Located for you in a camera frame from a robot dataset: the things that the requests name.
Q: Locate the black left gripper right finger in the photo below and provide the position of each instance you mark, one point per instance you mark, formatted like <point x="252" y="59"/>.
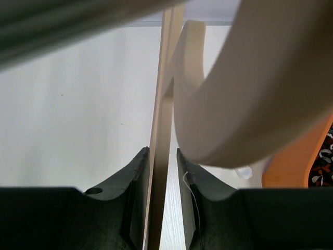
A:
<point x="218" y="216"/>

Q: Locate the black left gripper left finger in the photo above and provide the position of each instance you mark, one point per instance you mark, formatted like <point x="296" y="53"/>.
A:
<point x="110" y="215"/>

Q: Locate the orange camouflage shorts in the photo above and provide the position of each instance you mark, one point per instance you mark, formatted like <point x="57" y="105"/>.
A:
<point x="321" y="172"/>

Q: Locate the beige wooden hanger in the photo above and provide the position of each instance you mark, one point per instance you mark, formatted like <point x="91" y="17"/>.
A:
<point x="267" y="86"/>

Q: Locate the right rack foot base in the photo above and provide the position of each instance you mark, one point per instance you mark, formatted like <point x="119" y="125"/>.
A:
<point x="244" y="172"/>

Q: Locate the orange plastic basket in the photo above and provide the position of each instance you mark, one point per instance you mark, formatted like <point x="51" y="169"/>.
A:
<point x="290" y="168"/>

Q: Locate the silver clothes rack rail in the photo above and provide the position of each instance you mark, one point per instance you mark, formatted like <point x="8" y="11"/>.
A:
<point x="33" y="28"/>

